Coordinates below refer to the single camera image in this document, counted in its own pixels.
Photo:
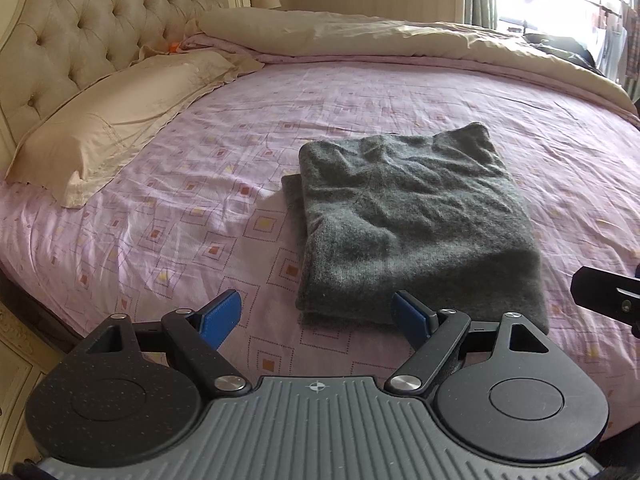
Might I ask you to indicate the beige pillow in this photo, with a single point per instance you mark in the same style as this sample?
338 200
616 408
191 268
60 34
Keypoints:
125 105

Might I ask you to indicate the dark clothes pile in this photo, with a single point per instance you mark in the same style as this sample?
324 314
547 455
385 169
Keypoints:
560 50

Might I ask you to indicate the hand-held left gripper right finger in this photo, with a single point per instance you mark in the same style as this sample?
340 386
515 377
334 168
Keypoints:
407 322

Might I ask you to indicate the tufted beige headboard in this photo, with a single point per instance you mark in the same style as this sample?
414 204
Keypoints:
100 20

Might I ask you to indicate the drying rack with clothes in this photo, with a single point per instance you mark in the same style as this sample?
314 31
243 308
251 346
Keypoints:
615 40

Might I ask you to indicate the grey knit sweater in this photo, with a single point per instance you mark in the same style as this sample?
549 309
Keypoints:
410 220

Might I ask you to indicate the pink patterned bed sheet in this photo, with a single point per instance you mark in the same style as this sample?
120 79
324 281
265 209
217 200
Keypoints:
200 210

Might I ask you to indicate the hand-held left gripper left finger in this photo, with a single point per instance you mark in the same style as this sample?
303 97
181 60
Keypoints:
220 320

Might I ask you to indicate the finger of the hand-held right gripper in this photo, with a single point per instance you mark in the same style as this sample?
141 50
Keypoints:
600 292

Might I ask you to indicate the cream carved nightstand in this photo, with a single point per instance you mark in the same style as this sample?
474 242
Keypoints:
25 400

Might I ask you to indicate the beige and pink duvet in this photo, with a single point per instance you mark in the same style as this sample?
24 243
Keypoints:
350 35

